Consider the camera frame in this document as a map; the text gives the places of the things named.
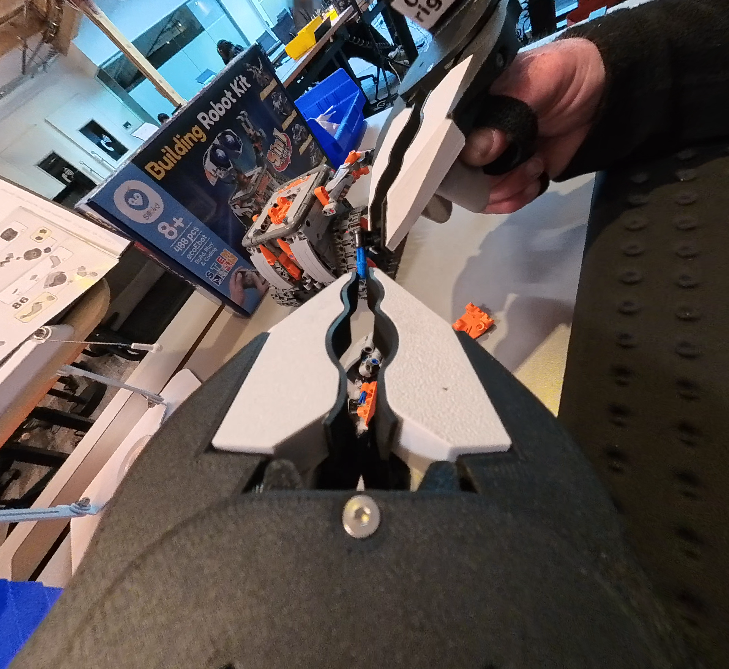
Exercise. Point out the grey black brick model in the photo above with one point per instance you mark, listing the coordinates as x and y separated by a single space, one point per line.
296 224

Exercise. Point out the orange fin piece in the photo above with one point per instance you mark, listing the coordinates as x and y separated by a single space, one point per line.
472 320

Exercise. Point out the light grey two-hole connector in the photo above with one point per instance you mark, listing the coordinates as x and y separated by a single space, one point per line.
373 361

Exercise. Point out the black two-hole beam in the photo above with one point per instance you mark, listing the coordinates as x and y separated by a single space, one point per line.
373 237

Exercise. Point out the white board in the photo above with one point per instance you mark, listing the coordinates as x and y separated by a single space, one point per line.
182 381

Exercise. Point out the picture box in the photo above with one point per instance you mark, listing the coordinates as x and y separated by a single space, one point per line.
188 167

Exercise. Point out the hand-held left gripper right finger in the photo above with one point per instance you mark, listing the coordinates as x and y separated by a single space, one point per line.
450 395

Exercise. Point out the person's right hand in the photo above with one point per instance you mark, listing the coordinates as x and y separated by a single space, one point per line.
569 99

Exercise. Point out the blue plastic bin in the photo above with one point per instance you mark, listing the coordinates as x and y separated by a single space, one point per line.
23 623

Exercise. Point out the long blue pin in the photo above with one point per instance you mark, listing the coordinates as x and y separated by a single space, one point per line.
362 258

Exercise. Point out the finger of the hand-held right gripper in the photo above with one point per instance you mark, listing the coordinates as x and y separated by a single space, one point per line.
382 167
427 156

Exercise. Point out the small blue bin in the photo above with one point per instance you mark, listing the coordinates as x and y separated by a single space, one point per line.
336 93

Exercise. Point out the yellow bin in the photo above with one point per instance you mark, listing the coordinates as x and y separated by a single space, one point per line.
302 42

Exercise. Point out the person's right forearm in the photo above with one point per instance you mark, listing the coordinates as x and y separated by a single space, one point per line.
655 82

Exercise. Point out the instruction booklet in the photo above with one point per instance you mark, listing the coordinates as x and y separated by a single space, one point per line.
34 258

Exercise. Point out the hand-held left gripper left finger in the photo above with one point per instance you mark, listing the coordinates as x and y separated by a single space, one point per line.
273 395

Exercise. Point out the black foam mat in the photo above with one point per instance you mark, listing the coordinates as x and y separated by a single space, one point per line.
655 338

